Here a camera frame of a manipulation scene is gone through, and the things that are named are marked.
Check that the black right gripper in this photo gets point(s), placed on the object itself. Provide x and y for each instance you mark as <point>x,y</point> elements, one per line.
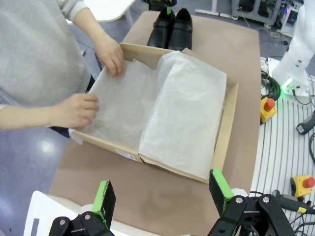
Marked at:
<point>157,2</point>

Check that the background equipment desk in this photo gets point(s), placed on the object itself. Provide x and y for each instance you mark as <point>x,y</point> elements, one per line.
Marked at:
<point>256,9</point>

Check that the person's left hand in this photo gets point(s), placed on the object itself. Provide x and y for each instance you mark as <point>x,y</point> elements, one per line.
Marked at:
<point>110,56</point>

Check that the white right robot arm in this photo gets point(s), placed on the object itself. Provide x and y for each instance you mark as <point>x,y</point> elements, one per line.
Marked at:
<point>300,44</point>

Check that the person's torso in light sweater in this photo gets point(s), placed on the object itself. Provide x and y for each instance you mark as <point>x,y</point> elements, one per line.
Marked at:
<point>37,61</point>

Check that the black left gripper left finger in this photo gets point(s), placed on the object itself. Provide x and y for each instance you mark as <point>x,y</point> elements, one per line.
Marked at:
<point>105,204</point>

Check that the brown cardboard shoe box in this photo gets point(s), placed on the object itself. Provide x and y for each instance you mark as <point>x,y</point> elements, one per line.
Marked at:
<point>226,127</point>

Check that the person's right hand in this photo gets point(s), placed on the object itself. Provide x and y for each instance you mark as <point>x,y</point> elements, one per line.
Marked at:
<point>76,113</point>

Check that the white side table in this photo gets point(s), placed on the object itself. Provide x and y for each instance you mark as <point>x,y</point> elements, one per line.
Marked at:
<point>108,9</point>

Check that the black leather shoe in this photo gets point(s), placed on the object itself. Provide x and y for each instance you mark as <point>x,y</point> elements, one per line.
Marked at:
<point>182,29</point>
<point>161,29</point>

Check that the black and yellow handheld controller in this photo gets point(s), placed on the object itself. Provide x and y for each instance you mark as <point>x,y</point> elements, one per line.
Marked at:
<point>288,200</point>

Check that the yellow emergency stop button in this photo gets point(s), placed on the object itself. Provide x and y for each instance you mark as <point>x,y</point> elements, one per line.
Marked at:
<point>268,109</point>
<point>304,184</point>

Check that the person's left forearm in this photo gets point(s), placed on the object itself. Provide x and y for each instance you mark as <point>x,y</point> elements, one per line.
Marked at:
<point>83,19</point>

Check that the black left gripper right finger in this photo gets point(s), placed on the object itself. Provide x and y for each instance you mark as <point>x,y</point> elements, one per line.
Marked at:
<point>221,189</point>

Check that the white slatted robot base platform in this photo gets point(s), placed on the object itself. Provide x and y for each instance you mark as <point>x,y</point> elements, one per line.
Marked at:
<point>278,152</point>

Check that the person's right forearm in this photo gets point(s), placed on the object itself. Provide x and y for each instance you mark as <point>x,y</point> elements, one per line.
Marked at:
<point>24,116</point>

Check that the white tissue paper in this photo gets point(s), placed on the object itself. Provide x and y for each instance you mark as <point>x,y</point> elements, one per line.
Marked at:
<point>187,110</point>

